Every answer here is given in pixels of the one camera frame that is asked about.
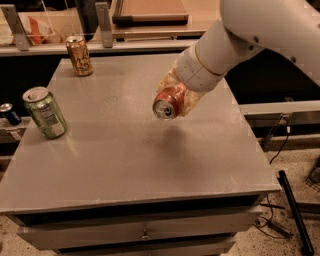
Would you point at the orange white bag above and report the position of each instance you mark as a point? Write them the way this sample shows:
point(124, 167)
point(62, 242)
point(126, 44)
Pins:
point(39, 32)

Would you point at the grey drawer cabinet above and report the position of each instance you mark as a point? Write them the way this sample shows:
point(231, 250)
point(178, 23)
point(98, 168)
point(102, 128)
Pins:
point(193, 182)

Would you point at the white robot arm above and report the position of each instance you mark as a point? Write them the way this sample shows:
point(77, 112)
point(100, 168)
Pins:
point(290, 28)

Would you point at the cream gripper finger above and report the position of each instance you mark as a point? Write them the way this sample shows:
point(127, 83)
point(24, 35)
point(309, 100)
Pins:
point(190, 100)
point(170, 84)

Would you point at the green soda can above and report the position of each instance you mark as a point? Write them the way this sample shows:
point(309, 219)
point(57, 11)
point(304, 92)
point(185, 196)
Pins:
point(45, 112)

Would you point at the brown wooden tray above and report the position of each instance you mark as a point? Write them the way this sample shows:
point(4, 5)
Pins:
point(132, 12)

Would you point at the black wire basket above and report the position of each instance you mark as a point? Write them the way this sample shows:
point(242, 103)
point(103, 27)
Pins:
point(313, 179)

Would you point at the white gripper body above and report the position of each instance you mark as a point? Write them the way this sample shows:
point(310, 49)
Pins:
point(194, 74)

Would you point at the orange-gold soda can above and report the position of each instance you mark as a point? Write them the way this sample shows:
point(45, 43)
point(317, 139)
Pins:
point(79, 55)

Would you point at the red coca-cola can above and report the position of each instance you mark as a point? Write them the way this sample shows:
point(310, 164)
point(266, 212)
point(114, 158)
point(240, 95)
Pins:
point(169, 102)

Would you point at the grey metal bracket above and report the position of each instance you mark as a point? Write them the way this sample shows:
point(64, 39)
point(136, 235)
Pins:
point(22, 41)
point(102, 12)

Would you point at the blue soda can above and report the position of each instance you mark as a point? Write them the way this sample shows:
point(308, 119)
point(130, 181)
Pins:
point(6, 109)

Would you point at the black metal bar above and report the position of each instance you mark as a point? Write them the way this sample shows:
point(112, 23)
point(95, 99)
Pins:
point(307, 247)

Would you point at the middle grey metal bracket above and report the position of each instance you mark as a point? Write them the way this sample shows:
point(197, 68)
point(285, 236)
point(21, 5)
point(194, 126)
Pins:
point(102, 12)

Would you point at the metal drawer handle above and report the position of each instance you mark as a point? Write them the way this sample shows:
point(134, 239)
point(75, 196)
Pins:
point(145, 236)

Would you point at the left grey metal bracket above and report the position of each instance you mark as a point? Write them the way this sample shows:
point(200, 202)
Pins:
point(22, 41)

